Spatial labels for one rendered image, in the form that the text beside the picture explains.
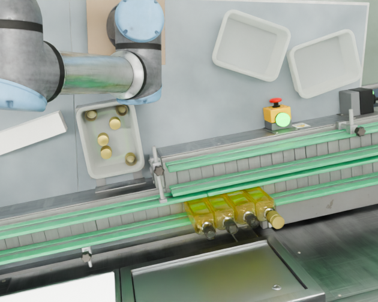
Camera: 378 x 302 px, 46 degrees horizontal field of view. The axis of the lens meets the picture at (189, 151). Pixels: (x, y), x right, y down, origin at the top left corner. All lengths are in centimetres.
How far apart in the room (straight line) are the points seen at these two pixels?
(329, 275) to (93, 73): 78
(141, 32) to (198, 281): 65
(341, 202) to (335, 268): 35
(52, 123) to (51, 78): 58
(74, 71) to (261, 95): 79
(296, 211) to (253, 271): 36
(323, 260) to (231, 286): 29
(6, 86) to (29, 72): 4
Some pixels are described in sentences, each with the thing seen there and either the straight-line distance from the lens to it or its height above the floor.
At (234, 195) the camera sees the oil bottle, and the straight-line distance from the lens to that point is 130.
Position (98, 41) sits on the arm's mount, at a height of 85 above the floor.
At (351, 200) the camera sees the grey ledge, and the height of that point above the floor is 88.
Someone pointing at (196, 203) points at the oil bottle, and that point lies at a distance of 130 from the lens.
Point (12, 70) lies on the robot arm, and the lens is 77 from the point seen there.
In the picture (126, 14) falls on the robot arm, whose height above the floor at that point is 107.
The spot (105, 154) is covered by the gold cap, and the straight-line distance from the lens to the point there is 140.
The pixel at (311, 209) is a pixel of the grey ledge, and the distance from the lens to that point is 154.
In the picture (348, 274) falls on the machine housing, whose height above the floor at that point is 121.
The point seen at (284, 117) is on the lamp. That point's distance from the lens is 145.
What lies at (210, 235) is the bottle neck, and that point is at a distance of 118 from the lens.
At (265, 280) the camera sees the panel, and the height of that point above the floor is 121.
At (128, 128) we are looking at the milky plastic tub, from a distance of 143.
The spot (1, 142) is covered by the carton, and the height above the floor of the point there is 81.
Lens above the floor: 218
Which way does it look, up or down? 73 degrees down
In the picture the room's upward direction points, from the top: 141 degrees clockwise
